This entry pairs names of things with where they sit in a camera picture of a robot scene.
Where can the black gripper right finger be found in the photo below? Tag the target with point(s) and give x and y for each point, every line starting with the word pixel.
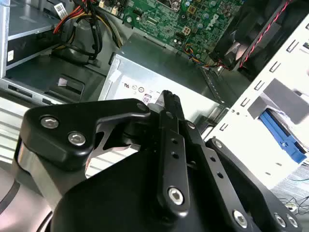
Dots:
pixel 241 183

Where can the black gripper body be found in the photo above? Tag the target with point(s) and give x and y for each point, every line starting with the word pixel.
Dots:
pixel 116 200

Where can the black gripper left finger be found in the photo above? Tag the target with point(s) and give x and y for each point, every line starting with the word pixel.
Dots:
pixel 60 125

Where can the hard disk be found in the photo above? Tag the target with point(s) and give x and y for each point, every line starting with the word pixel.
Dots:
pixel 287 142

